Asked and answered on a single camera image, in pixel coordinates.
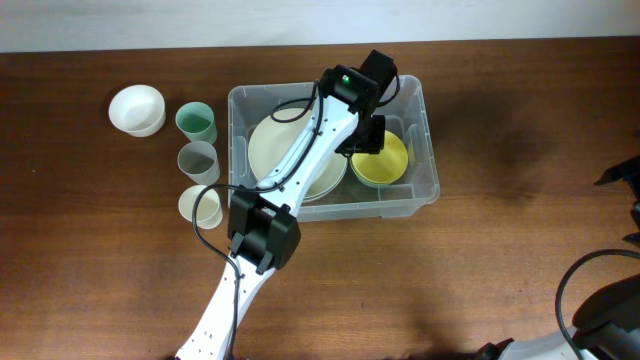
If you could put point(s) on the beige plate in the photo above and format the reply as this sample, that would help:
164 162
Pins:
271 140
325 184

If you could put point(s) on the mint green small bowl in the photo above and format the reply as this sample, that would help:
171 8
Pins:
380 177

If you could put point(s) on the grey cup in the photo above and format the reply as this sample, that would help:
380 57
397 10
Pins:
199 161

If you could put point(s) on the white small bowl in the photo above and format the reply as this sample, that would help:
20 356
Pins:
138 110

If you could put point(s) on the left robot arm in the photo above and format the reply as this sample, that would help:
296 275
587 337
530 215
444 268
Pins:
263 229

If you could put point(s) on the clear plastic storage bin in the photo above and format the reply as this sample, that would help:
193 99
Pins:
405 117

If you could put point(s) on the mint green cup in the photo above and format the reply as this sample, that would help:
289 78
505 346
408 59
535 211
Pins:
196 120

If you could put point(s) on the yellow small bowl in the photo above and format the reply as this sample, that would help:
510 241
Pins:
394 154

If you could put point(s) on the cream white cup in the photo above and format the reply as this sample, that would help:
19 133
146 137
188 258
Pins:
209 213

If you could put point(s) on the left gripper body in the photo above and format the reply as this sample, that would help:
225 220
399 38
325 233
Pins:
371 138

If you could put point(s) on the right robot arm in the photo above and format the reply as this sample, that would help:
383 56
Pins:
605 326

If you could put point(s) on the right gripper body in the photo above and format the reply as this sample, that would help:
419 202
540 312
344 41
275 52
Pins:
636 214

